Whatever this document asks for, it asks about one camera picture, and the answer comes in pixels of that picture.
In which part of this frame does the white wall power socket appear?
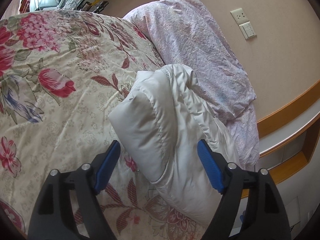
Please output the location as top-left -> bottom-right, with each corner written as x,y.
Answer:
230,8 -> 249,25

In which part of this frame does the floral red cream bedsheet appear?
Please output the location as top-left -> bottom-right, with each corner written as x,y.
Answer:
1,10 -> 206,239

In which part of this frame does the wooden white headboard shelf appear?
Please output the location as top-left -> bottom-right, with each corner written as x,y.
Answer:
257,82 -> 319,184

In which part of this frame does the pale purple crinkled duvet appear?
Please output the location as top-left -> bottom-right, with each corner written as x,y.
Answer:
124,0 -> 260,171

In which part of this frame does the white wall light switch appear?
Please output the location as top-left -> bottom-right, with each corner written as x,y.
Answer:
239,21 -> 256,40

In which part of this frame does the beige quilted down jacket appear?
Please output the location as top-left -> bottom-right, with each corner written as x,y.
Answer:
108,64 -> 239,226

